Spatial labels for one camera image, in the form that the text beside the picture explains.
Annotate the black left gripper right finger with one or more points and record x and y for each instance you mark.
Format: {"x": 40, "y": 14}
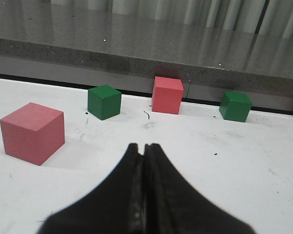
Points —
{"x": 173, "y": 206}

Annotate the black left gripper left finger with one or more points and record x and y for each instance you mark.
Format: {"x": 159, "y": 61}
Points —
{"x": 115, "y": 206}

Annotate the green cube left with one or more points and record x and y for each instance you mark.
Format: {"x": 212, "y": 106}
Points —
{"x": 104, "y": 101}

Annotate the green cube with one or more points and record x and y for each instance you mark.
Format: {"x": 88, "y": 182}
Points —
{"x": 235, "y": 106}
{"x": 104, "y": 101}

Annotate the large pink cube near left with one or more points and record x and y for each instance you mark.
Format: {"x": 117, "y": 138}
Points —
{"x": 33, "y": 133}

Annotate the pink cube centre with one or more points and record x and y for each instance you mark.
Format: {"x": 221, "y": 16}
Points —
{"x": 167, "y": 95}

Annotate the green cube right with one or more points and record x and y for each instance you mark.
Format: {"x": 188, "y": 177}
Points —
{"x": 235, "y": 106}

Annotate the grey stone counter ledge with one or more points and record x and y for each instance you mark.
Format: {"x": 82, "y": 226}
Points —
{"x": 45, "y": 42}

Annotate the grey curtain backdrop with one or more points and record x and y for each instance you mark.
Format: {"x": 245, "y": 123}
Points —
{"x": 259, "y": 17}

